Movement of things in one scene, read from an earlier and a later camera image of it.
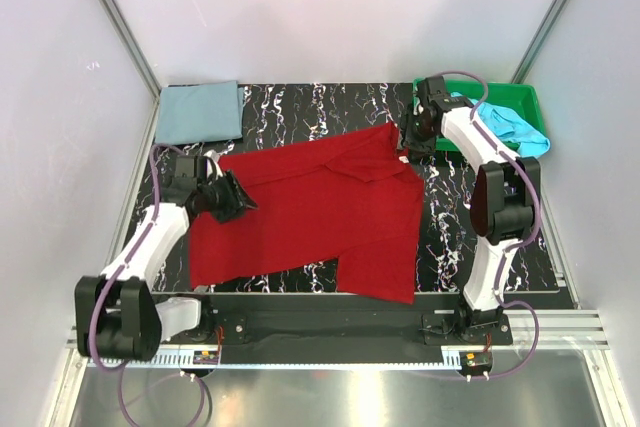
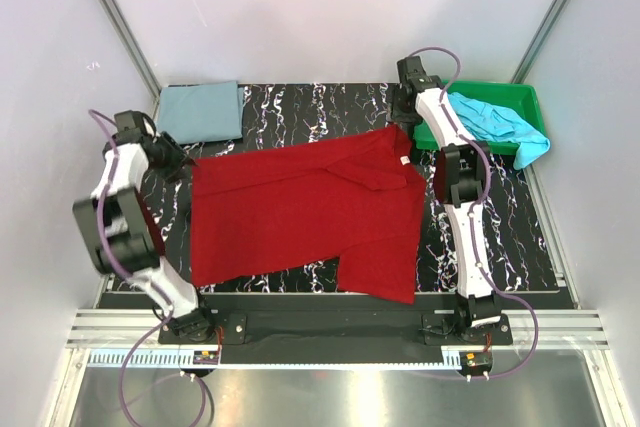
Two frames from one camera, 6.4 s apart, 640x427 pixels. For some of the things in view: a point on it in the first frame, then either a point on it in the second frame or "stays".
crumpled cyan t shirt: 511,128 stays
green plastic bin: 523,97 stays
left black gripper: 236,200 -> 179,158
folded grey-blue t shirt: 200,113 stays
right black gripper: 422,150 -> 402,117
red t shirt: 350,200 stays
